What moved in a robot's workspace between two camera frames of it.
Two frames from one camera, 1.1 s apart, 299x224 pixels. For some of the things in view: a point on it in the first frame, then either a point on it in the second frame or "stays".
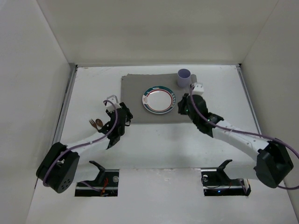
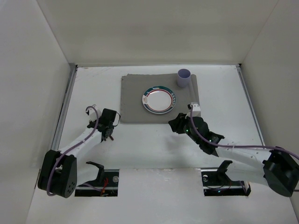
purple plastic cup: x=183 y=77 stays
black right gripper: x=184 y=104 to x=180 y=123
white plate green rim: x=159 y=99 stays
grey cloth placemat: x=153 y=98 stays
